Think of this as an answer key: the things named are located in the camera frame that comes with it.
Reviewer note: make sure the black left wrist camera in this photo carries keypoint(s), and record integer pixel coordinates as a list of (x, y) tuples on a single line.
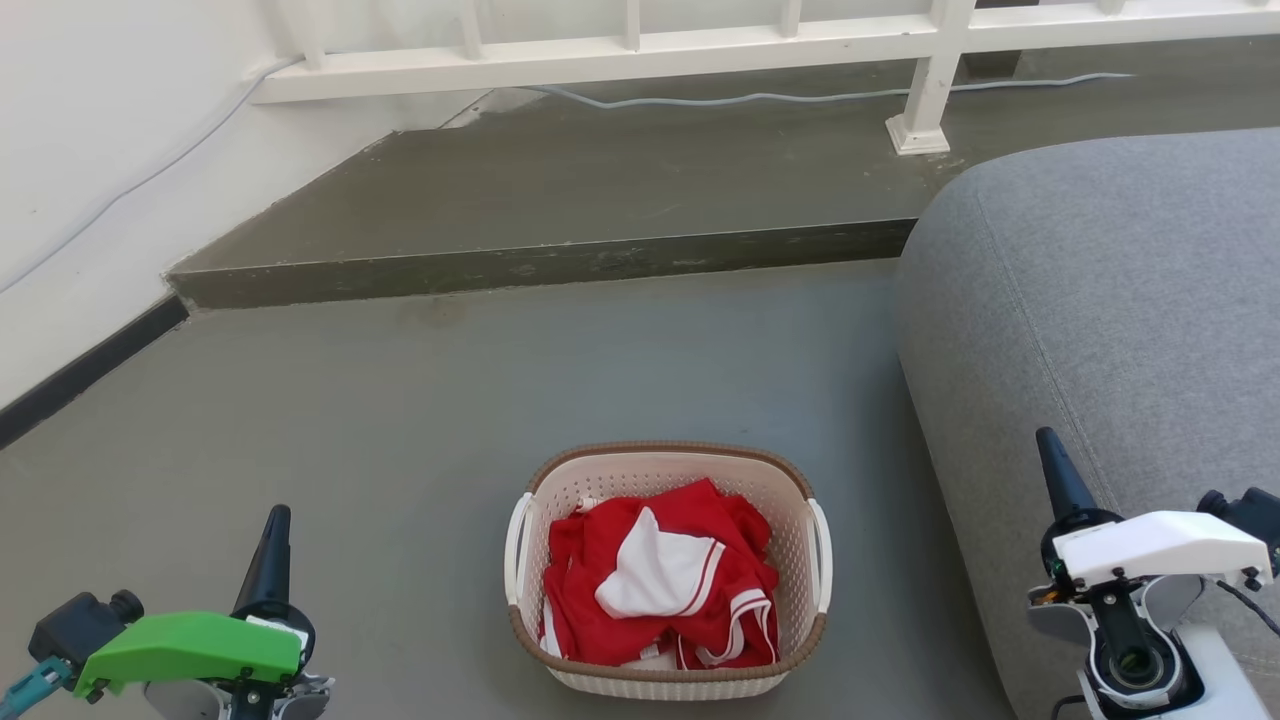
[(80, 625)]

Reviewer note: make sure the white wooden railing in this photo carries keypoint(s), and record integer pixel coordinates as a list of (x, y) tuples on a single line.
[(700, 48)]

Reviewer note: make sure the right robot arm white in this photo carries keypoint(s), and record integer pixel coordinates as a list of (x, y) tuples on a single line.
[(1150, 650)]

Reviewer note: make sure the cream plastic laundry basket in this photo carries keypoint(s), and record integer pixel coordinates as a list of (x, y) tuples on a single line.
[(660, 470)]

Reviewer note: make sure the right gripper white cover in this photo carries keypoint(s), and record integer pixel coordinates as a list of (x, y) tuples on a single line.
[(1160, 545)]

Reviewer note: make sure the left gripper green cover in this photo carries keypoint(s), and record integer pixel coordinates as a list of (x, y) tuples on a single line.
[(190, 645)]

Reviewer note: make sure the black baseboard strip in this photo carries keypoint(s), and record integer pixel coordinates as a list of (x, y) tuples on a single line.
[(80, 370)]

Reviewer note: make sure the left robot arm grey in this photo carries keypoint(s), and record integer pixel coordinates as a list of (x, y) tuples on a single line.
[(260, 700)]

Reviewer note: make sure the red and white garment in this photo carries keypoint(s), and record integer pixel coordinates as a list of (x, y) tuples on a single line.
[(600, 610)]

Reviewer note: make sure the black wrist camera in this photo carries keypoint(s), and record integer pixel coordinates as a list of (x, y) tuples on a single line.
[(80, 625), (1250, 520)]

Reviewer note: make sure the grey fabric sofa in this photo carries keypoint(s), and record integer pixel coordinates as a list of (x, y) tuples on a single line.
[(1100, 300)]

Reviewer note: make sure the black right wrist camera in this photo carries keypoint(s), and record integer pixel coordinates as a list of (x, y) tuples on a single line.
[(1250, 520)]

